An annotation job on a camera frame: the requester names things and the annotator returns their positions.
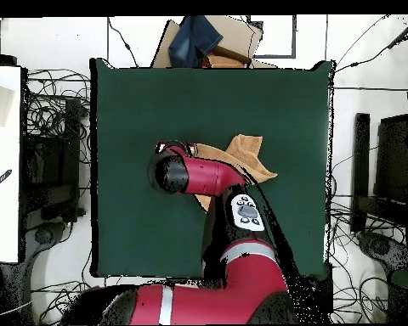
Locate black cable tangle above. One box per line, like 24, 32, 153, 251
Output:
25, 67, 92, 164
326, 145, 408, 325
30, 275, 123, 326

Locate grey square frame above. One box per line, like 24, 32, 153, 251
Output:
247, 14, 298, 59

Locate tan terry towel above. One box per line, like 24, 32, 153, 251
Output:
193, 133, 279, 213

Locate black striped stick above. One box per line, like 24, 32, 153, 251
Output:
0, 168, 14, 196

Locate brown cardboard box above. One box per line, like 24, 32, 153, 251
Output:
150, 14, 278, 69

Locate dark green table cloth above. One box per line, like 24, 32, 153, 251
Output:
89, 57, 336, 279

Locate thin black cable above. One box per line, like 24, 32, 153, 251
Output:
106, 16, 139, 68

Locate white side table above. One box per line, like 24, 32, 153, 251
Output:
0, 65, 23, 263

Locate blue denim jeans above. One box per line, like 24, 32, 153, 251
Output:
167, 14, 224, 68

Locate black metal frame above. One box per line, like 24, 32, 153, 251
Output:
348, 112, 408, 235
20, 98, 86, 223

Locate black cable with connector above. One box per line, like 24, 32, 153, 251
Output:
335, 14, 408, 73

